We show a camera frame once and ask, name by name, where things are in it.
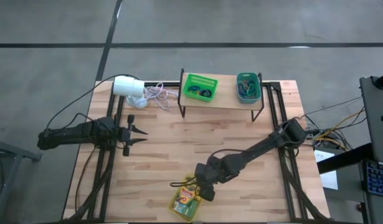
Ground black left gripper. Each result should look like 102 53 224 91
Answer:
119 114 149 157

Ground yellow translucent plastic bin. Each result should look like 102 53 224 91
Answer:
167 173 205 223

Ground green plastic basket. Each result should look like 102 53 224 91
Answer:
182 73 219 103

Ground teal plastic bin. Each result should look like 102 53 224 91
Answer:
236 72 263 105

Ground wooden shelf riser black legs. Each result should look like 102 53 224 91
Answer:
177 68 268 123

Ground white paper sheet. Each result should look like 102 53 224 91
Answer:
314 149 339 190

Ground grey metal stand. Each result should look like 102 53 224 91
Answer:
0 136 42 224

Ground black backlit keyboard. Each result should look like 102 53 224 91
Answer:
365 160 383 198

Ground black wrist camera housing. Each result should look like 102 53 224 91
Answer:
206 155 225 184

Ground black camera cable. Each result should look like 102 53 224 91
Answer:
169 148 252 189

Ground white cable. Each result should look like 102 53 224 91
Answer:
143 82 179 111

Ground black aluminium rig frame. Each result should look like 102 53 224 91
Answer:
62 81 332 223

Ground yellow and black cable bundle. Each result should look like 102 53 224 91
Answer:
305 96 366 153

